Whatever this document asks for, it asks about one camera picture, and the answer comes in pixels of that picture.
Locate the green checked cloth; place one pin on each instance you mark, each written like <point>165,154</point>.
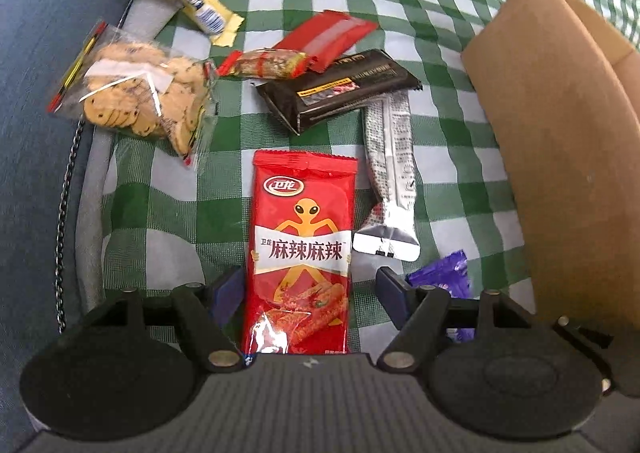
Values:
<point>450,8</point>

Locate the large red spicy strip packet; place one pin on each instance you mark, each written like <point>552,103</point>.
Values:
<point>300,233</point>

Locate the clear bag of cookies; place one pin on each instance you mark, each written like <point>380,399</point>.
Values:
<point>135,93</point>

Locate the black snack packet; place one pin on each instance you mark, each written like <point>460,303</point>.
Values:
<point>340,83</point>

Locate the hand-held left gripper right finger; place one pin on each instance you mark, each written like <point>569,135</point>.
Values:
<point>390,294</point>

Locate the red packet with pale stripe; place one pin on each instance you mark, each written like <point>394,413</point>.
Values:
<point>320,35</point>

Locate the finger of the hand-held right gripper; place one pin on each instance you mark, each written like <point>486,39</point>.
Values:
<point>582,333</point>

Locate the small red orange candy packet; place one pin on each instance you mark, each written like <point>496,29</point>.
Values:
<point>265,64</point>

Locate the cardboard box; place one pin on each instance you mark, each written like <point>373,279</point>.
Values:
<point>560,133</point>

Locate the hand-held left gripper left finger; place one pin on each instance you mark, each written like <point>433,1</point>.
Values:
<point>227,294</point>

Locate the silver snack packet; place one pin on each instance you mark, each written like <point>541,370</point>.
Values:
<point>395,168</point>

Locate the purple snack packet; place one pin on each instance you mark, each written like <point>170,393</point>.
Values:
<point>450,273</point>

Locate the grey and white jacket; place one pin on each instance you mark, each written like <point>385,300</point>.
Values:
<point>150,13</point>

